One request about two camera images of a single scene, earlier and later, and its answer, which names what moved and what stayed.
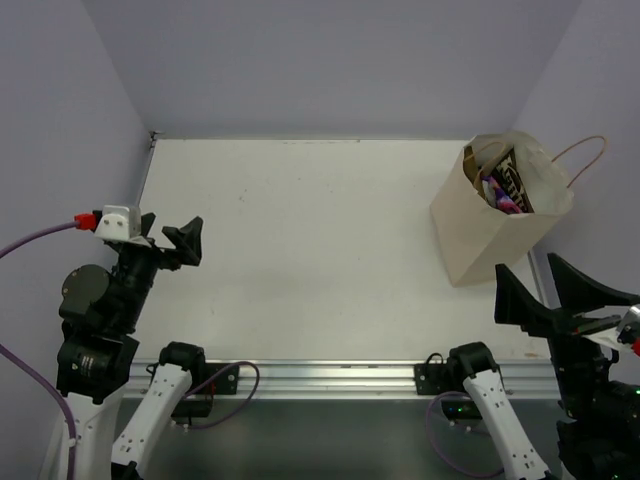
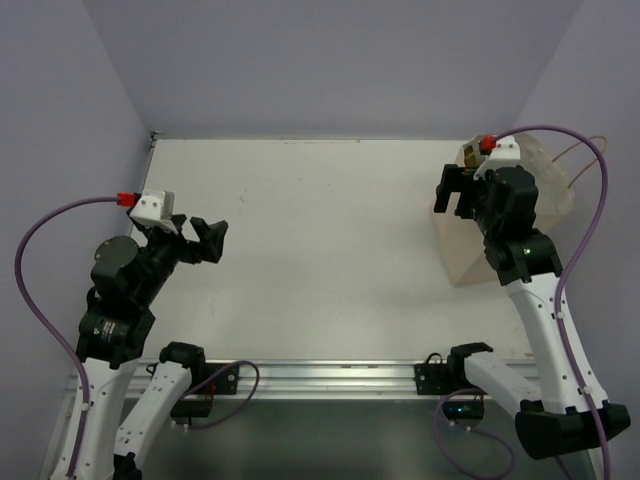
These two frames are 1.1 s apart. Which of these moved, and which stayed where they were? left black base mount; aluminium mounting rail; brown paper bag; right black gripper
Moved: right black gripper
Stayed: brown paper bag; left black base mount; aluminium mounting rail
